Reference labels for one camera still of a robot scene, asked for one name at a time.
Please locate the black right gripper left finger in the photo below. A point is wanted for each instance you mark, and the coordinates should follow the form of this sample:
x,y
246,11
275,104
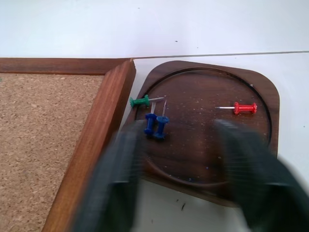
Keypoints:
x,y
108,178

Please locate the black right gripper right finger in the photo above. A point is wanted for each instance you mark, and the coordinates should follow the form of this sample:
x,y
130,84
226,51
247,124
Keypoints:
x,y
260,174

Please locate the dark wooden tray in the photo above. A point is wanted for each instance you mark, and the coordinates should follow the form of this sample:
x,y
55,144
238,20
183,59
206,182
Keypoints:
x,y
205,135

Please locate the red pushpin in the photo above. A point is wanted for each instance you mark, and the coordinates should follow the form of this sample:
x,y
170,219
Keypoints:
x,y
245,108

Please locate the blue pushpin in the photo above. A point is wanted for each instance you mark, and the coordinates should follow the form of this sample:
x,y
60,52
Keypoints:
x,y
149,124
161,126

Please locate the wood-framed cork board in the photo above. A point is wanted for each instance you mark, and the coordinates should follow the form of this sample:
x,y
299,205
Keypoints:
x,y
48,135

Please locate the green pushpin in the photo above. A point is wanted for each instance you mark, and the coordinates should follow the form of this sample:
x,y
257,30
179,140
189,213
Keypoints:
x,y
139,101

